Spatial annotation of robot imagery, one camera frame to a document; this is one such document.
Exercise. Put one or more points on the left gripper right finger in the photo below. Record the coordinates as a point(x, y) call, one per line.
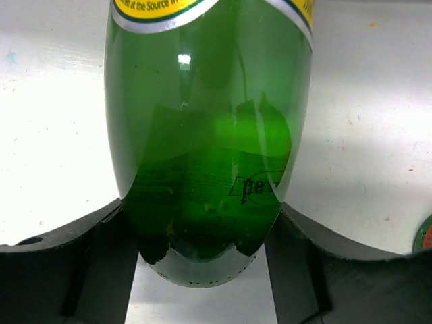
point(319, 276)

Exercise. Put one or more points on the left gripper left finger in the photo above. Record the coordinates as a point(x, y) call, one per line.
point(81, 272)

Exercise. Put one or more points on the green Perrier bottle yellow label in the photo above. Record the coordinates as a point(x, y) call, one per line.
point(205, 104)

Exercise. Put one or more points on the green Perrier bottle red label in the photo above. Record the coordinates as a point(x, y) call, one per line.
point(423, 238)

